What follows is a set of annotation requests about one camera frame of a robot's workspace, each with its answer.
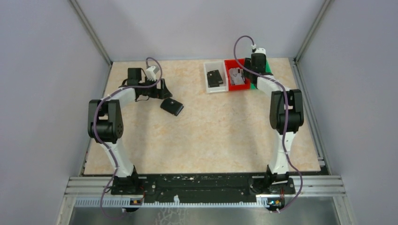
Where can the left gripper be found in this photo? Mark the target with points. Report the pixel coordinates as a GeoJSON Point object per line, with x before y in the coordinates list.
{"type": "Point", "coordinates": [158, 88]}

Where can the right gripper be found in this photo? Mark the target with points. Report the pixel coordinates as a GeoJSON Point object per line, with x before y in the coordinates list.
{"type": "Point", "coordinates": [248, 76]}

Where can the black leather card holder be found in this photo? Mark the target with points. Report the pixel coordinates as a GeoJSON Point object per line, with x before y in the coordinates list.
{"type": "Point", "coordinates": [172, 106]}

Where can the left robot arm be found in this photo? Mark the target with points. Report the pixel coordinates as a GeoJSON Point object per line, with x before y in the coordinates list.
{"type": "Point", "coordinates": [105, 124]}

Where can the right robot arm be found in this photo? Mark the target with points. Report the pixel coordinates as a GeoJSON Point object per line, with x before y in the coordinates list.
{"type": "Point", "coordinates": [286, 115]}

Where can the white cards in red bin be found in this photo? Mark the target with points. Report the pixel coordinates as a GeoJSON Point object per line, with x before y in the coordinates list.
{"type": "Point", "coordinates": [236, 76]}

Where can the red plastic bin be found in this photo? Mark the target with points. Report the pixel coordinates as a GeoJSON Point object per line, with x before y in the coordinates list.
{"type": "Point", "coordinates": [233, 64]}

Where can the green plastic bin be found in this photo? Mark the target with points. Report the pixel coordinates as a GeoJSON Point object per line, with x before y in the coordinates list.
{"type": "Point", "coordinates": [267, 71]}

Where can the white plastic bin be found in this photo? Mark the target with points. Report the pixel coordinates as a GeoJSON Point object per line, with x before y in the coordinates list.
{"type": "Point", "coordinates": [216, 65]}

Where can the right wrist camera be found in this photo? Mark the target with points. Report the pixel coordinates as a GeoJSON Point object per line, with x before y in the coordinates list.
{"type": "Point", "coordinates": [256, 49]}

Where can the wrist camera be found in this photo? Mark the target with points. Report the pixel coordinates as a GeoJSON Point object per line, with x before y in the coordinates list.
{"type": "Point", "coordinates": [256, 49]}
{"type": "Point", "coordinates": [150, 73]}

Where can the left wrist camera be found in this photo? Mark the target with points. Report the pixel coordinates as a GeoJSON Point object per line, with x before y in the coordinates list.
{"type": "Point", "coordinates": [150, 73]}

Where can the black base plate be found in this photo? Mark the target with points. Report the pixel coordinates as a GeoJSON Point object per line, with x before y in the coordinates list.
{"type": "Point", "coordinates": [203, 187]}

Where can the aluminium frame rail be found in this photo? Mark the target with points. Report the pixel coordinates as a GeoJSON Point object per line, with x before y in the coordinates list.
{"type": "Point", "coordinates": [95, 191]}

